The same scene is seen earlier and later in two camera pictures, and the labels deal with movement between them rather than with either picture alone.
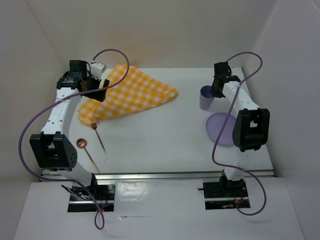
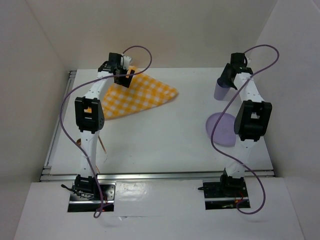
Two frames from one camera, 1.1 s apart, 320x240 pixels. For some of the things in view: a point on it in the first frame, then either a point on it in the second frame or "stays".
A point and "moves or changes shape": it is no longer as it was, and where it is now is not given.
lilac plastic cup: x=205 y=98 moves or changes shape
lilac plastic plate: x=214 y=124 stays
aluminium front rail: x=163 y=175 stays
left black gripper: x=99 y=95 to x=125 y=82
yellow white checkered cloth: x=139 y=90 stays
